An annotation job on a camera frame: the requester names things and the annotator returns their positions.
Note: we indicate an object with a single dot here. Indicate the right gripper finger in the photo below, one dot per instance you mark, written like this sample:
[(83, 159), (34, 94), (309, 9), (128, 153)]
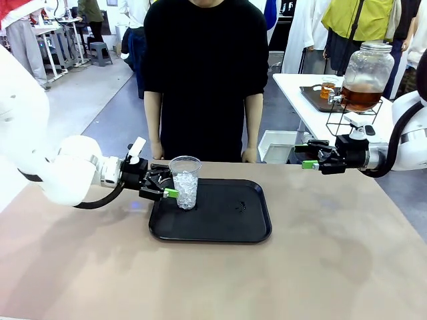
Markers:
[(330, 165), (317, 146)]

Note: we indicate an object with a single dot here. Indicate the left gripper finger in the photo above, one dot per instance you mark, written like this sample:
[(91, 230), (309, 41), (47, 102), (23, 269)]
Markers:
[(161, 171), (155, 190)]

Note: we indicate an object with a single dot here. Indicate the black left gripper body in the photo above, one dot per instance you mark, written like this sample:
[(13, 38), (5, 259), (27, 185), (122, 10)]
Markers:
[(133, 176)]

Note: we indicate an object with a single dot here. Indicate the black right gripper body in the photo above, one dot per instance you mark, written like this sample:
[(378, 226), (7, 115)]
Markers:
[(352, 153)]

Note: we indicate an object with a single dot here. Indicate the tall clear plastic iced cup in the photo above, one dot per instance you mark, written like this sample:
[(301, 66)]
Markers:
[(187, 200)]

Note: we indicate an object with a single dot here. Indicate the short clear plastic iced cup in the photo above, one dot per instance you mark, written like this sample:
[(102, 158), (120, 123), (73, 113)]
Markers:
[(327, 91)]

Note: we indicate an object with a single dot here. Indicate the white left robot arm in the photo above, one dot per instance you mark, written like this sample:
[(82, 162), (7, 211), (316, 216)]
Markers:
[(66, 173)]

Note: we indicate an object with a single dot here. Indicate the glass drink dispenser jar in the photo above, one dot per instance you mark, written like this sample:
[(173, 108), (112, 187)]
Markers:
[(367, 66)]

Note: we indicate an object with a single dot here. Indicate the person's right hand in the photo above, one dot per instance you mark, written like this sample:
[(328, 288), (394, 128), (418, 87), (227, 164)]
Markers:
[(157, 150)]

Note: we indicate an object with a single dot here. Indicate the person's left hand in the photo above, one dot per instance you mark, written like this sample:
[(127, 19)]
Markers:
[(250, 156)]

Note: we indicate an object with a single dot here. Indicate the small black tray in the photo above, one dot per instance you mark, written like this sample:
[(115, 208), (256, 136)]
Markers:
[(313, 100)]

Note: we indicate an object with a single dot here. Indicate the white plastic bin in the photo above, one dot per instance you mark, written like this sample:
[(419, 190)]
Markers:
[(267, 143)]

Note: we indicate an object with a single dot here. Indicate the white side table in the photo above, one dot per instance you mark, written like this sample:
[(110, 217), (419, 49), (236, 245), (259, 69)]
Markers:
[(290, 86)]

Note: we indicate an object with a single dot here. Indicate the large black serving tray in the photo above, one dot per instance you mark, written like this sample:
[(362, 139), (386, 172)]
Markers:
[(217, 223)]

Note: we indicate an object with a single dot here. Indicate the person in black shirt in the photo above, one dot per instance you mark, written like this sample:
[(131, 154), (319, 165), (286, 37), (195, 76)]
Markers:
[(207, 66)]

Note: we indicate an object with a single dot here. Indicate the hanging white coat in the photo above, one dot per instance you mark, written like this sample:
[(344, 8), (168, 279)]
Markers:
[(300, 26)]

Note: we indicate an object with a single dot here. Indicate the mannequin white shirt navy skirt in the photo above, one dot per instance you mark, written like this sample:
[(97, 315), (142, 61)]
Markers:
[(133, 50)]

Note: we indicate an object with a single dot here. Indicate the grey plastic step stool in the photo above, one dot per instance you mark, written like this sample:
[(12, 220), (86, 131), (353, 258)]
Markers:
[(100, 53)]

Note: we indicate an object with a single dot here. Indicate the mannequin in camouflage trousers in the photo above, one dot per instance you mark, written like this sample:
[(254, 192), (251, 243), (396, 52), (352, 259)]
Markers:
[(417, 33)]

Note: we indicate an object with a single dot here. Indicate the mannequin in lime jacket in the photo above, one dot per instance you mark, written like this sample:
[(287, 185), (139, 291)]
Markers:
[(360, 16)]

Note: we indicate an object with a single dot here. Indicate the mannequin in black vest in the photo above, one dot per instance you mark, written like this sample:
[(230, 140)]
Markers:
[(405, 20)]

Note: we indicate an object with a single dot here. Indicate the white box appliance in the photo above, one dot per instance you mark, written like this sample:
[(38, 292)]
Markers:
[(120, 33)]

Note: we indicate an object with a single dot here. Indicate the mannequin in grey trousers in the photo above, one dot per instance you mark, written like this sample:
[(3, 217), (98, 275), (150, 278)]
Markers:
[(25, 50)]

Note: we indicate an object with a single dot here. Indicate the background person dark top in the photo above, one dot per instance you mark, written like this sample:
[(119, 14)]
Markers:
[(90, 13)]

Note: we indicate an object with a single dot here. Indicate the white workshop desk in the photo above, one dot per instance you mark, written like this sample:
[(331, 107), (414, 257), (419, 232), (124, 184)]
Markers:
[(56, 23)]

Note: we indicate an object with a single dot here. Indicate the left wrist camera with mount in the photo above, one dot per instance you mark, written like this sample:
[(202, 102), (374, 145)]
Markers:
[(137, 146)]

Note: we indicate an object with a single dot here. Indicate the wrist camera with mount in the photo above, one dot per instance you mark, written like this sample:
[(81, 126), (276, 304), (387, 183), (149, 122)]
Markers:
[(355, 121), (137, 146)]

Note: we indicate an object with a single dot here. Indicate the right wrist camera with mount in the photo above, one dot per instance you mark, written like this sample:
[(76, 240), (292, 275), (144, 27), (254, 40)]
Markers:
[(355, 121)]

